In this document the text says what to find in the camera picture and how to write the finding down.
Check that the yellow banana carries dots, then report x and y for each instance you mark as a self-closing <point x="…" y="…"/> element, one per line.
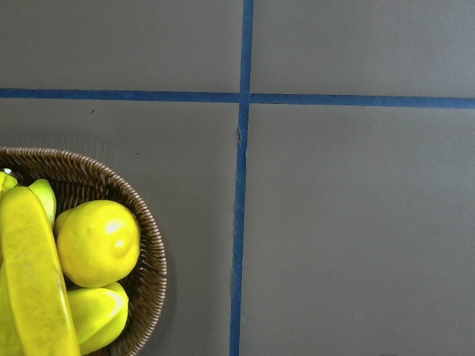
<point x="43" y="190"/>
<point x="35" y="283"/>

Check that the brown wicker basket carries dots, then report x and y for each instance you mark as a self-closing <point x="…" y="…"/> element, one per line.
<point x="77" y="178"/>

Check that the yellow lemon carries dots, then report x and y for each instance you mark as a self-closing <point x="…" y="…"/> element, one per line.
<point x="98" y="243"/>

